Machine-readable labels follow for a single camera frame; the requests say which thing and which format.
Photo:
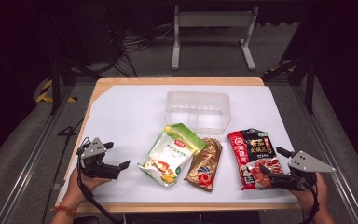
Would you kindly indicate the aluminium rail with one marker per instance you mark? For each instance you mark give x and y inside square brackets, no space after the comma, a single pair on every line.
[28,168]
[329,149]

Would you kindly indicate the black metal stand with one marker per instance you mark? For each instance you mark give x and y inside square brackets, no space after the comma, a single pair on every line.
[56,81]
[309,81]

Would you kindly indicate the gold foil packet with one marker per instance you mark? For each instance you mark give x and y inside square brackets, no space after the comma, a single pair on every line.
[205,166]

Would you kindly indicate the person's left hand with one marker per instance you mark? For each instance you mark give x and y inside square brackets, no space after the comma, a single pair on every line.
[76,186]

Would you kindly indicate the green and white food packet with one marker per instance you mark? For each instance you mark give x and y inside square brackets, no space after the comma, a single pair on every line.
[169,155]

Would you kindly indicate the clear plastic container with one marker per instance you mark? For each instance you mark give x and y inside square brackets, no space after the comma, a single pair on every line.
[199,112]

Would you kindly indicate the person's right hand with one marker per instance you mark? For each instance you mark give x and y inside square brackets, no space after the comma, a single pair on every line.
[318,194]

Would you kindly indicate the white paper sheet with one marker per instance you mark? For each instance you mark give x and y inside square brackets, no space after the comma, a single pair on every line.
[130,112]

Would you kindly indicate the grey metal stand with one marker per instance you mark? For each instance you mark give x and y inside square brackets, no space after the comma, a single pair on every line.
[213,19]

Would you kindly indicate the red and black food packet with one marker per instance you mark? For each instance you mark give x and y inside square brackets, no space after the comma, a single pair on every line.
[253,149]

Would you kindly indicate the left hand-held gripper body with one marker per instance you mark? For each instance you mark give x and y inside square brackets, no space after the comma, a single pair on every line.
[97,155]

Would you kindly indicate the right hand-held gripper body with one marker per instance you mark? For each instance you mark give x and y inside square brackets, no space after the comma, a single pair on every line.
[307,163]

